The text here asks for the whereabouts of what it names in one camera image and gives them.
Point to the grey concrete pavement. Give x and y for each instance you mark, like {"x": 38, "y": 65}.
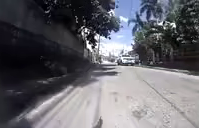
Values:
{"x": 37, "y": 87}

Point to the white car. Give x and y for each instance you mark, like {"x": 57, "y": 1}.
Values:
{"x": 126, "y": 60}

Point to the pale kerbside pavement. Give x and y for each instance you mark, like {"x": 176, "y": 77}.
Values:
{"x": 187, "y": 72}

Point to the fence with pillars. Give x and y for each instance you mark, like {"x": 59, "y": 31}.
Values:
{"x": 190, "y": 54}

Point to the row of trees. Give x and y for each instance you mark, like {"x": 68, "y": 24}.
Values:
{"x": 167, "y": 33}

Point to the overhanging leafy tree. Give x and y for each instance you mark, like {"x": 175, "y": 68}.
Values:
{"x": 87, "y": 16}

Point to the grey concrete road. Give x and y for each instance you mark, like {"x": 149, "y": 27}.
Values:
{"x": 137, "y": 93}

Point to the dark concrete wall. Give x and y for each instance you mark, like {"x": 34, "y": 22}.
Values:
{"x": 27, "y": 40}

